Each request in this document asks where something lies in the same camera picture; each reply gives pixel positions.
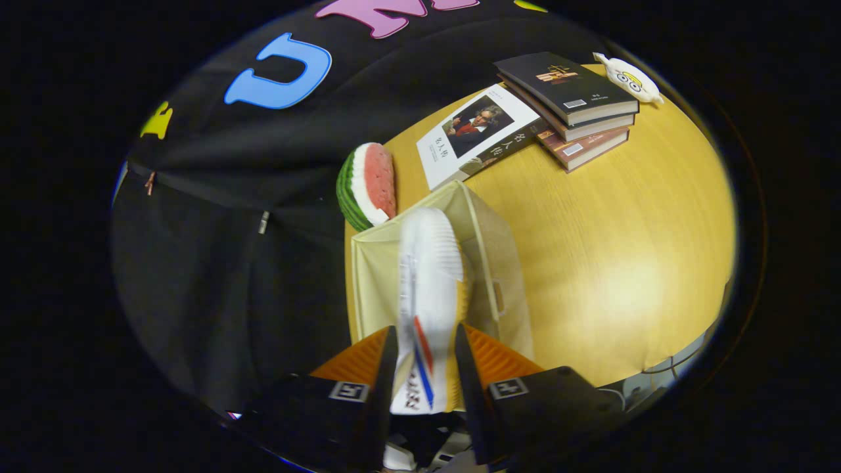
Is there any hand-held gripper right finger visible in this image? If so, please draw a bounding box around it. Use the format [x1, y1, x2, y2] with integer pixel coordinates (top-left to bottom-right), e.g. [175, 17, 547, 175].
[455, 323, 618, 464]

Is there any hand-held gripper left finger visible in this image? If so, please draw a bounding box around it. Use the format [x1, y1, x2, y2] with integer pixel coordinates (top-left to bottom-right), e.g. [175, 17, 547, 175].
[240, 325, 399, 470]

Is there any cream fabric storage box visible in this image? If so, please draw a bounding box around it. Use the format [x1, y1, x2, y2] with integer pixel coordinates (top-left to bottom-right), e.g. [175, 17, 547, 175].
[350, 181, 534, 360]

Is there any white striped canvas shoe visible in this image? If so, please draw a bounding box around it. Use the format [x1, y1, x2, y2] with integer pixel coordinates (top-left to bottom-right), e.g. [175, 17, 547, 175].
[389, 208, 470, 416]

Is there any black backdrop cloth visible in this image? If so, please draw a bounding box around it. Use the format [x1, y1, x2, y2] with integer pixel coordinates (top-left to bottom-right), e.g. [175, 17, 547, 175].
[112, 0, 613, 416]

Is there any watermelon slice toy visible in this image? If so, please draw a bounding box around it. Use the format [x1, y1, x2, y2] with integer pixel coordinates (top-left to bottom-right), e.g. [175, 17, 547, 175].
[336, 143, 398, 232]

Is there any white portrait cover book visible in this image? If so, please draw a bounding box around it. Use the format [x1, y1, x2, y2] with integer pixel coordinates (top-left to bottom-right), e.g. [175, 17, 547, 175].
[416, 84, 549, 191]

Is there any brown cover book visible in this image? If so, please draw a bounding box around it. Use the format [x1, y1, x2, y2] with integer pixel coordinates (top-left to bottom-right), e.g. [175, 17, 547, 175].
[537, 127, 630, 173]

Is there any dark book with pale pages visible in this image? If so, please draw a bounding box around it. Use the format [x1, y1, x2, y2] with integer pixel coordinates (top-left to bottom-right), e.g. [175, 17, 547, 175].
[499, 74, 636, 143]

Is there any black cover book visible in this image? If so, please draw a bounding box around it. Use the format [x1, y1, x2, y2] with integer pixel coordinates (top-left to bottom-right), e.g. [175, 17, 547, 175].
[494, 52, 639, 127]

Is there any white plush toy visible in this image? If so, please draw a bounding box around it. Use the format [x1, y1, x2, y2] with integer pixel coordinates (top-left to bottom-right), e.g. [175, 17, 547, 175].
[593, 53, 664, 104]

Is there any white cable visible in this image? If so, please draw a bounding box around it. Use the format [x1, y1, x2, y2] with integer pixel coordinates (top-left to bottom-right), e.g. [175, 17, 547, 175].
[601, 325, 714, 411]

